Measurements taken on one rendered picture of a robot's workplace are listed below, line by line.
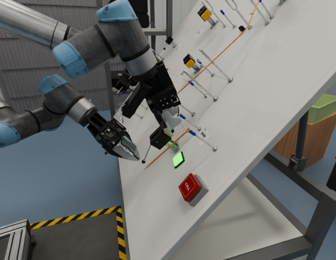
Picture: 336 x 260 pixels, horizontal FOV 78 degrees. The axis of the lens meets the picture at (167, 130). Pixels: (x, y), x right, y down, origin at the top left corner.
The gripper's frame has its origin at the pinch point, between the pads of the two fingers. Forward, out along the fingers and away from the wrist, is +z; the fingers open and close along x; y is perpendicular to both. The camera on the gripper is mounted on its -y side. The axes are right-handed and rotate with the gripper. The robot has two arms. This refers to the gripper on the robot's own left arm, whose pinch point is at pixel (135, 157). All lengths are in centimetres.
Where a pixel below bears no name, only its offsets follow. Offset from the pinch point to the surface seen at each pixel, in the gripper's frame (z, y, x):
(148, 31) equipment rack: -40, -51, 81
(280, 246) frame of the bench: 54, 13, 6
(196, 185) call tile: 11.5, 25.5, -1.2
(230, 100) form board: 7.8, 23.1, 25.3
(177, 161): 9.0, 11.7, 4.9
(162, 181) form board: 10.4, 6.5, -1.6
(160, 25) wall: -88, -263, 280
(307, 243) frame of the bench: 61, 16, 12
